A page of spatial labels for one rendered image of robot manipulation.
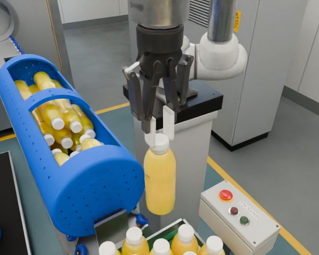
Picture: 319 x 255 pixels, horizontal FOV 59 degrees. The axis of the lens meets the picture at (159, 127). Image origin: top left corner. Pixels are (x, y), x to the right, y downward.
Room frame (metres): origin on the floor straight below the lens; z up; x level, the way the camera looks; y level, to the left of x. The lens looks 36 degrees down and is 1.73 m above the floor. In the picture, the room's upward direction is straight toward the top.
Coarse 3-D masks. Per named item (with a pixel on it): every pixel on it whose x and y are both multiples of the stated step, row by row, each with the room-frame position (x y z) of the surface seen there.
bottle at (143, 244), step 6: (126, 240) 0.41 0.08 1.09; (144, 240) 0.42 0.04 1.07; (126, 246) 0.40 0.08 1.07; (132, 246) 0.40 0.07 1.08; (138, 246) 0.40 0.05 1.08; (144, 246) 0.40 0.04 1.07; (126, 252) 0.39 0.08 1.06; (132, 252) 0.39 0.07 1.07; (138, 252) 0.39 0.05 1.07; (144, 252) 0.39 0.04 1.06
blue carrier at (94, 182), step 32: (32, 64) 1.27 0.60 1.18; (32, 96) 0.89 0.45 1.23; (64, 96) 0.89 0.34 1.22; (32, 128) 0.73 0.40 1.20; (96, 128) 0.91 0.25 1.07; (32, 160) 0.63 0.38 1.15; (96, 160) 0.54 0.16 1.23; (128, 160) 0.58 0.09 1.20; (64, 192) 0.48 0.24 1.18; (96, 192) 0.52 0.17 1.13; (128, 192) 0.57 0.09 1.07; (64, 224) 0.47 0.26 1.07
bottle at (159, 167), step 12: (156, 156) 0.44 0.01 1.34; (168, 156) 0.44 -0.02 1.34; (144, 168) 0.44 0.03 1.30; (156, 168) 0.42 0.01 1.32; (168, 168) 0.43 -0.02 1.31; (144, 180) 0.45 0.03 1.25; (156, 180) 0.42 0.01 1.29; (168, 180) 0.43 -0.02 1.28; (156, 192) 0.42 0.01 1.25; (168, 192) 0.43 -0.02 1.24; (156, 204) 0.42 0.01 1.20; (168, 204) 0.43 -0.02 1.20
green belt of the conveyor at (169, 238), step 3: (174, 231) 0.57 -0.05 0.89; (177, 231) 0.56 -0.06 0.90; (171, 234) 0.55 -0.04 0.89; (174, 234) 0.55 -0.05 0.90; (165, 237) 0.54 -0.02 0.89; (168, 237) 0.54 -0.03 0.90; (171, 237) 0.54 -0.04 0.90; (168, 240) 0.53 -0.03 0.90; (171, 240) 0.53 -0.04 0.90; (150, 246) 0.51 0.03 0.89; (150, 249) 0.49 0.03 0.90
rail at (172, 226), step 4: (180, 220) 0.54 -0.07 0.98; (172, 224) 0.53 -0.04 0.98; (176, 224) 0.53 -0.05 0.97; (180, 224) 0.54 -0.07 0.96; (164, 228) 0.52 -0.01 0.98; (168, 228) 0.52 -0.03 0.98; (172, 228) 0.53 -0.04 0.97; (176, 228) 0.53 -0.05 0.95; (156, 232) 0.50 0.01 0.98; (160, 232) 0.50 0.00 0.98; (164, 232) 0.51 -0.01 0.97; (168, 232) 0.52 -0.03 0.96; (152, 236) 0.49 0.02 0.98; (156, 236) 0.49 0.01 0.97; (160, 236) 0.50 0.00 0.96; (148, 240) 0.48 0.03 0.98; (152, 240) 0.49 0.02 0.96; (148, 244) 0.48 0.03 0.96
